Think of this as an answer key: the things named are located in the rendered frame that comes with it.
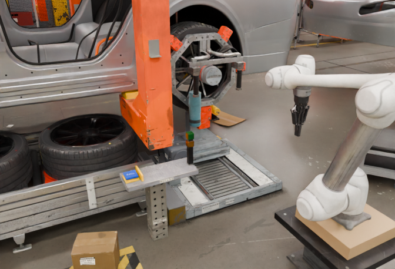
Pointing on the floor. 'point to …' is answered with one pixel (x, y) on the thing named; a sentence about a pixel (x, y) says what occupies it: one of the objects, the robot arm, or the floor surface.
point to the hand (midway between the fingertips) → (297, 130)
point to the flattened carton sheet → (227, 120)
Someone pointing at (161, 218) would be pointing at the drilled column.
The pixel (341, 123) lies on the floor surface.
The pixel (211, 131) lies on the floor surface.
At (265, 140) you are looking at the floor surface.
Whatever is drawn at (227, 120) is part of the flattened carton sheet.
